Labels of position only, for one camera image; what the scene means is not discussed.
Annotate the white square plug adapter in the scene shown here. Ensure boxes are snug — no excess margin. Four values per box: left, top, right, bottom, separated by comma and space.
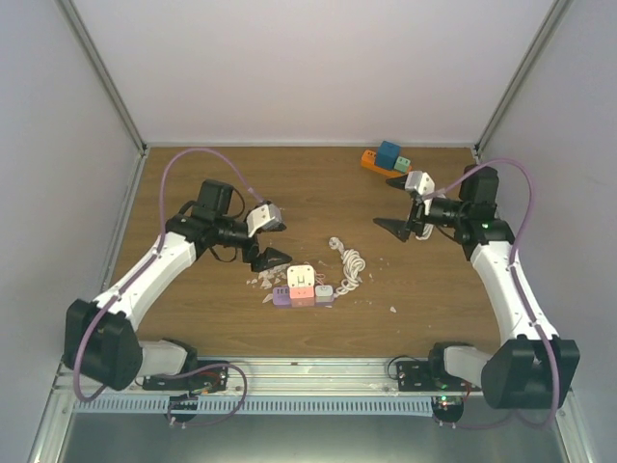
286, 264, 315, 288

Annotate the purple power strip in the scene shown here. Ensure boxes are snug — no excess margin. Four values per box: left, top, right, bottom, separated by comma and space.
272, 286, 335, 308

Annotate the pink cube adapter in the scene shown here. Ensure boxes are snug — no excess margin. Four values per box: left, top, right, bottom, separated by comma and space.
289, 286, 315, 308

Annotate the white cord of purple strip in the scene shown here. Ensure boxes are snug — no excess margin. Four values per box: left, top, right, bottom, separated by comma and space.
328, 235, 367, 297

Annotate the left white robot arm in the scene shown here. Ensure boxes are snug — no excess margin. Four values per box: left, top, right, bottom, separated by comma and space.
63, 180, 292, 392

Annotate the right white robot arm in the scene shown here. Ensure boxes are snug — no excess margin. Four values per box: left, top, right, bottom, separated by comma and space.
374, 163, 580, 410

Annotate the orange power strip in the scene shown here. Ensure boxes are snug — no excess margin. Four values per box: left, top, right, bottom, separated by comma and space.
361, 150, 412, 178

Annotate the green cube adapter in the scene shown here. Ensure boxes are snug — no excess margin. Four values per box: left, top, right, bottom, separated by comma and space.
393, 156, 411, 174

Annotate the blue cube adapter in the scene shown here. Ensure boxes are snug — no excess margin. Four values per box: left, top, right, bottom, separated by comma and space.
375, 141, 401, 171

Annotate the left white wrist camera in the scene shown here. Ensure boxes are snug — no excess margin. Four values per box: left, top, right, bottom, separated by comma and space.
245, 203, 283, 237

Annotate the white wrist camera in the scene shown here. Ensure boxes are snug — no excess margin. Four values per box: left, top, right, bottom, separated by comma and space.
245, 203, 283, 237
404, 170, 435, 204

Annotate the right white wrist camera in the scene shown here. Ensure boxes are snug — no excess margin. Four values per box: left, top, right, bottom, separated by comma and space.
404, 170, 435, 204

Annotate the aluminium front rail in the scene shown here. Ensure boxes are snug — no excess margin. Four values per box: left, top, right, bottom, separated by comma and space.
51, 355, 574, 397

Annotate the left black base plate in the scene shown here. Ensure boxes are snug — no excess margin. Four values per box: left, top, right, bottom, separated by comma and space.
138, 359, 228, 395

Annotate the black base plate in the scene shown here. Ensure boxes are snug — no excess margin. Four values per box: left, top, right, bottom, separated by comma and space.
138, 359, 228, 395
394, 359, 479, 393

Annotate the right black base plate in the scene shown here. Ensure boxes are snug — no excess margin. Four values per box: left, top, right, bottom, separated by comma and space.
394, 359, 479, 393

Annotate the grey slotted cable duct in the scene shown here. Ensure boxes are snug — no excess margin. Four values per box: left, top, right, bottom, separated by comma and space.
73, 395, 433, 417

